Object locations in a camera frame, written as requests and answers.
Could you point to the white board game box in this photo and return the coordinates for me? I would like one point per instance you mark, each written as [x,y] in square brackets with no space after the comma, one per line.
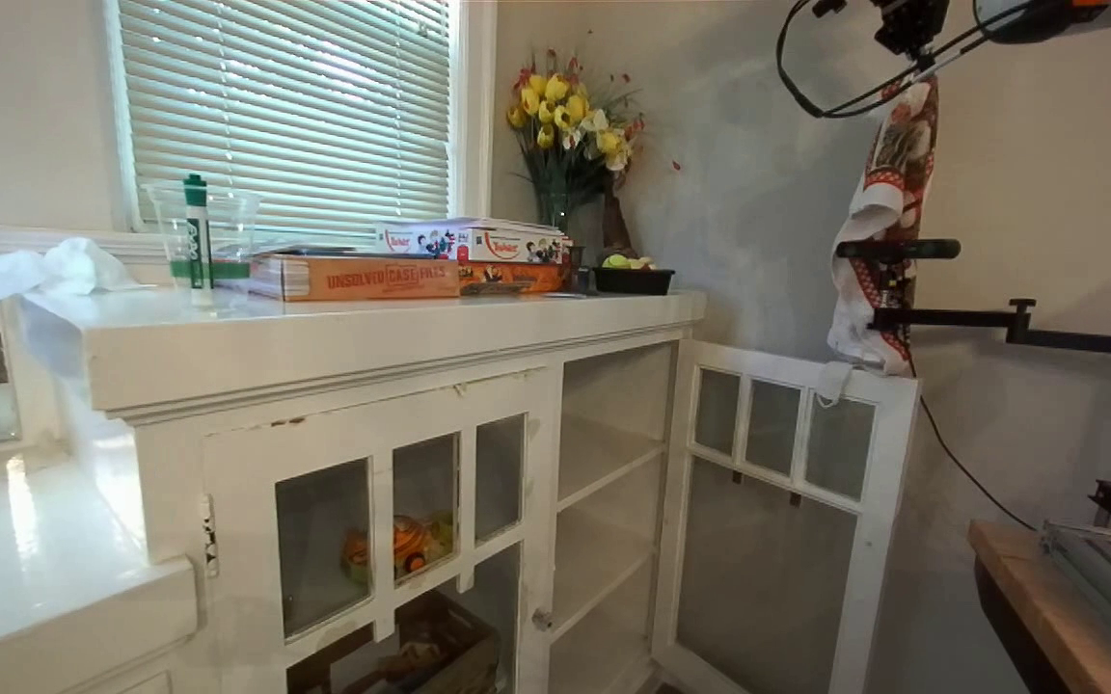
[478,241]

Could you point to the wooden table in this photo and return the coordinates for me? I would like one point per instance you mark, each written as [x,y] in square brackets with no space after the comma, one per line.
[1041,604]

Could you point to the orange toy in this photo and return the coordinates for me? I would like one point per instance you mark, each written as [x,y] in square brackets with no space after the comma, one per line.
[406,544]

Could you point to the white window blind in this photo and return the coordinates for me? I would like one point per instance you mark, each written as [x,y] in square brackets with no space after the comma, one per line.
[285,117]

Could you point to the white glass-front cabinet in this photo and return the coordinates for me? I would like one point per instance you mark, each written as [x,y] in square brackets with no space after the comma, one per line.
[325,332]

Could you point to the yellow flower bouquet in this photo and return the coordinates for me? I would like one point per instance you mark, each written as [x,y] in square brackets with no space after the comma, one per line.
[562,110]

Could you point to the clear measuring jug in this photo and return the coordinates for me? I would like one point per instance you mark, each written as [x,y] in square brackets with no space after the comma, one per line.
[231,224]

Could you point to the orange board game box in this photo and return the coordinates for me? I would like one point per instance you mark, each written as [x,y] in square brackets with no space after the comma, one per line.
[387,281]

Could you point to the dark glass vase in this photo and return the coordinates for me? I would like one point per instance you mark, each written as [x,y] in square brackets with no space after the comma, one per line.
[581,218]

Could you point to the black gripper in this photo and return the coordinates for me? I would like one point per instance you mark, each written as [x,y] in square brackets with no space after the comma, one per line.
[910,24]

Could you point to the white glazed cabinet door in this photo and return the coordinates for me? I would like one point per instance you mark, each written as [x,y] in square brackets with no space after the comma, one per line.
[375,412]
[884,542]

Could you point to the white crumpled cloth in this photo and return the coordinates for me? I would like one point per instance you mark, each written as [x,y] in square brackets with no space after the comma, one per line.
[54,273]

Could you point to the black bowl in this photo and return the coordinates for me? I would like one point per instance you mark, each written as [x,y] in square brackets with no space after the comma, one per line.
[635,281]

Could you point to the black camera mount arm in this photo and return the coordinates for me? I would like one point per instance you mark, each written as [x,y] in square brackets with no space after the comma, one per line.
[1071,342]

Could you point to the green bottle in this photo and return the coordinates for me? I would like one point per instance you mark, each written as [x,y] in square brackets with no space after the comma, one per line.
[193,234]

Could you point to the white red patterned cloth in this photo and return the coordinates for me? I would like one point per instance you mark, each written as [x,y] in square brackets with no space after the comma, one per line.
[890,168]

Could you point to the green yellow fruit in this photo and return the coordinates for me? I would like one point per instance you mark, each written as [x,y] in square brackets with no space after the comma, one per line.
[621,259]

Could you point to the black stereo camera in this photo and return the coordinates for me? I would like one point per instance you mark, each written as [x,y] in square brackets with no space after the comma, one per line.
[897,251]

